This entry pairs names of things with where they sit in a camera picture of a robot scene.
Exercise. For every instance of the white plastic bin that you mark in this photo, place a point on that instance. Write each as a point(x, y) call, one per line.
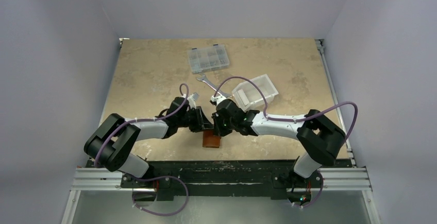
point(264, 84)

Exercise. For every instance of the brown leather card holder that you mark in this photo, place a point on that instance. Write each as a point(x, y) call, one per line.
point(210, 140)

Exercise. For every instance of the silver open-end wrench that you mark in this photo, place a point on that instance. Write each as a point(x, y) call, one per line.
point(203, 78)

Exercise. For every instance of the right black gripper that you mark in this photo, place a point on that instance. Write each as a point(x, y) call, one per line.
point(220, 120)

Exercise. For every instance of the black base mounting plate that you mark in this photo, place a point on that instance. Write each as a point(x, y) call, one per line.
point(244, 178)

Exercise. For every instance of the clear plastic screw organizer box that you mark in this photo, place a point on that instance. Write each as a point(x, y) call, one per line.
point(208, 59)

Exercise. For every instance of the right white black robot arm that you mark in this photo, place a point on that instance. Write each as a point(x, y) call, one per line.
point(320, 137)

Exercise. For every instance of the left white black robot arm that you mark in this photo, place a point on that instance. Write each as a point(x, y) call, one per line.
point(111, 144)

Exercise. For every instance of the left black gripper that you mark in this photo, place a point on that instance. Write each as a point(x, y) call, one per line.
point(201, 122)

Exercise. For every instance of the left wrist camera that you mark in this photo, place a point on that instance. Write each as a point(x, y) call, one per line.
point(192, 100)

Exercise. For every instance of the white card in bin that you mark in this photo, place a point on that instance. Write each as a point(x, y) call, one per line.
point(241, 94)

